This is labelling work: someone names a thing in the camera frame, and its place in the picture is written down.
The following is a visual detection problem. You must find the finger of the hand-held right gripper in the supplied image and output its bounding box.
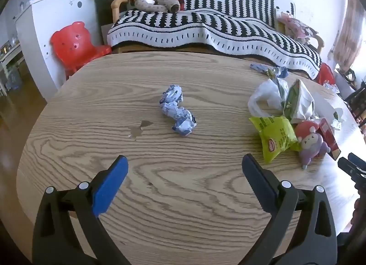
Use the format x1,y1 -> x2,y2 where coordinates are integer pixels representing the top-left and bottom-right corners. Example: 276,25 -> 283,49
347,153 -> 366,170
337,157 -> 361,181

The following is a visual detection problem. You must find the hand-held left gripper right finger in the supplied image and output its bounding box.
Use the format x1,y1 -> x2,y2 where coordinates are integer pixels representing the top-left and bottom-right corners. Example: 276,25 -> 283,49
242,153 -> 338,265

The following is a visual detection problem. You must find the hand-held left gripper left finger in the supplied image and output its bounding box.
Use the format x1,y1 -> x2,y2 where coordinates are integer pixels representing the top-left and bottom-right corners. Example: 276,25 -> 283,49
32,155 -> 129,265

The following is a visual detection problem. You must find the blue white paper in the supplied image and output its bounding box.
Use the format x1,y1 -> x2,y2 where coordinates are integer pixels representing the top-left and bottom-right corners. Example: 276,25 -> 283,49
159,85 -> 198,137

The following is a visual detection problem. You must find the red box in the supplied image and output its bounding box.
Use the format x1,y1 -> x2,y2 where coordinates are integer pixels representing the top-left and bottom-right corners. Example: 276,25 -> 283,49
316,118 -> 341,160

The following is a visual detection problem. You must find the pink purple toy figure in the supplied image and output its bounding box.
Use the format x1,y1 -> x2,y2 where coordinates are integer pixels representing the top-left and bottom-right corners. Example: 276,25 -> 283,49
294,120 -> 331,170

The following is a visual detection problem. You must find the small crumpled white paper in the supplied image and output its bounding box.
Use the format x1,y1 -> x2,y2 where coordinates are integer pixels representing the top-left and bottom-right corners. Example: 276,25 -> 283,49
330,108 -> 345,131

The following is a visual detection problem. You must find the yellow green snack packet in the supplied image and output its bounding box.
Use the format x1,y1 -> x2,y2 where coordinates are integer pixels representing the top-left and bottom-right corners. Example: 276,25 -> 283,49
248,115 -> 301,164

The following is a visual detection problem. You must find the black chair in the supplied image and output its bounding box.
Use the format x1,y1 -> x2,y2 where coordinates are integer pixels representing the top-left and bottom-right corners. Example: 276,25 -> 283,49
344,81 -> 366,128

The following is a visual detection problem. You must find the green white packet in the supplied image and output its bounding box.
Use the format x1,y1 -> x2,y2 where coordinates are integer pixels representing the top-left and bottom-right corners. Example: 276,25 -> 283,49
282,79 -> 316,124

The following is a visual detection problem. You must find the white plastic bag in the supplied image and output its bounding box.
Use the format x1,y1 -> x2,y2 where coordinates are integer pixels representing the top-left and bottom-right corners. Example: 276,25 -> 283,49
247,78 -> 289,118

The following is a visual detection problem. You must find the red plastic bag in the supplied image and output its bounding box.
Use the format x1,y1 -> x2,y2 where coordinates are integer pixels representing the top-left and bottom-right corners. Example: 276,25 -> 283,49
316,63 -> 335,85

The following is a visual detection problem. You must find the blue white wrapper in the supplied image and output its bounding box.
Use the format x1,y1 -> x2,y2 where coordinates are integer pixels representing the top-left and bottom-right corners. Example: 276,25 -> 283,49
250,63 -> 288,78

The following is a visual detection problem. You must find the patterned curtain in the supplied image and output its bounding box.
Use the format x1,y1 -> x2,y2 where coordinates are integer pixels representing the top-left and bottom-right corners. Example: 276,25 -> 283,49
333,0 -> 363,68

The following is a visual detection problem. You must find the red bear chair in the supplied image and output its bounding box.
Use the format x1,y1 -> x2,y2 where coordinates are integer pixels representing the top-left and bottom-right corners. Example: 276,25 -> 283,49
50,21 -> 112,80

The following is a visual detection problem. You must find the black-white striped sofa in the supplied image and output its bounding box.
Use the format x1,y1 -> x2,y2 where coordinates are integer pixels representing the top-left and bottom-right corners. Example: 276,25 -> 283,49
107,0 -> 322,80

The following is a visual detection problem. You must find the wooden sofa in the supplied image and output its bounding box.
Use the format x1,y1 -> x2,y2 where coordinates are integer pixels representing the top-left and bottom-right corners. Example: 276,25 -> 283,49
111,0 -> 325,63

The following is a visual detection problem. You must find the white cabinet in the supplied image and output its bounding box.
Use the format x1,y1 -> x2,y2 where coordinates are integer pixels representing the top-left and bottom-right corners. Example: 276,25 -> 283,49
15,0 -> 99,103

